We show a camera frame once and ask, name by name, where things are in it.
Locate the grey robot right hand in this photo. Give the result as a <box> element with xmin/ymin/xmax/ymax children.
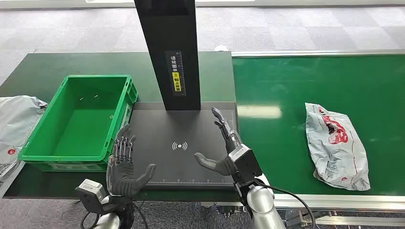
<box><xmin>193</xmin><ymin>107</ymin><xmax>243</xmax><ymax>177</ymax></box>

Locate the black weighing scale platform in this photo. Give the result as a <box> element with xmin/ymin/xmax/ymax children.
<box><xmin>126</xmin><ymin>102</ymin><xmax>238</xmax><ymax>191</ymax></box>

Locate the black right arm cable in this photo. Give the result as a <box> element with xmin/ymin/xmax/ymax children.
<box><xmin>253</xmin><ymin>179</ymin><xmax>317</xmax><ymax>229</ymax></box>

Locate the green plastic crate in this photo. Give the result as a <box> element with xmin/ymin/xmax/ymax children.
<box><xmin>18</xmin><ymin>74</ymin><xmax>139</xmax><ymax>173</ymax></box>

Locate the dark green table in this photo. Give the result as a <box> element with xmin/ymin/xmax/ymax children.
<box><xmin>0</xmin><ymin>51</ymin><xmax>241</xmax><ymax>203</ymax></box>

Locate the black yellow ruler label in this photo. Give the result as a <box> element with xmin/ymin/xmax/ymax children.
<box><xmin>165</xmin><ymin>50</ymin><xmax>187</xmax><ymax>96</ymax></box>

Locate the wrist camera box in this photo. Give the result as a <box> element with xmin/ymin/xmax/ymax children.
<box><xmin>75</xmin><ymin>179</ymin><xmax>110</xmax><ymax>215</ymax></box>
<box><xmin>228</xmin><ymin>144</ymin><xmax>263</xmax><ymax>186</ymax></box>

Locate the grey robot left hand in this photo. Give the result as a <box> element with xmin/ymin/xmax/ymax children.
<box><xmin>106</xmin><ymin>124</ymin><xmax>157</xmax><ymax>197</ymax></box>

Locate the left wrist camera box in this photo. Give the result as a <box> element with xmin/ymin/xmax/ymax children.
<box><xmin>75</xmin><ymin>179</ymin><xmax>110</xmax><ymax>215</ymax></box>

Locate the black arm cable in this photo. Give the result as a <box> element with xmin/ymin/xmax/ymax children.
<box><xmin>80</xmin><ymin>211</ymin><xmax>99</xmax><ymax>229</ymax></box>
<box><xmin>253</xmin><ymin>179</ymin><xmax>317</xmax><ymax>229</ymax></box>

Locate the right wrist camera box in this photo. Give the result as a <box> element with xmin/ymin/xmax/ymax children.
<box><xmin>228</xmin><ymin>144</ymin><xmax>263</xmax><ymax>186</ymax></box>

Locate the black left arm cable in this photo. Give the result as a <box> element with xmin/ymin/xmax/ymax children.
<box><xmin>80</xmin><ymin>211</ymin><xmax>99</xmax><ymax>229</ymax></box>

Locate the black scale column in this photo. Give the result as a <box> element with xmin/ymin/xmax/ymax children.
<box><xmin>134</xmin><ymin>0</ymin><xmax>202</xmax><ymax>111</ymax></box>

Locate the green conveyor belt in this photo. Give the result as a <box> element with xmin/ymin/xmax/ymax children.
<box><xmin>232</xmin><ymin>54</ymin><xmax>405</xmax><ymax>197</ymax></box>

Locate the poly mailer with QR codes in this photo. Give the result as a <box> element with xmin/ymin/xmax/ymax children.
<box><xmin>0</xmin><ymin>160</ymin><xmax>26</xmax><ymax>193</ymax></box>

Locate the grey poly mailer red print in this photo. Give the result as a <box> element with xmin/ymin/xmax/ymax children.
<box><xmin>304</xmin><ymin>102</ymin><xmax>371</xmax><ymax>191</ymax></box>

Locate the grey poly mailer package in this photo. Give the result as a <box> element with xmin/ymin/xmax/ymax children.
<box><xmin>0</xmin><ymin>95</ymin><xmax>49</xmax><ymax>165</ymax></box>

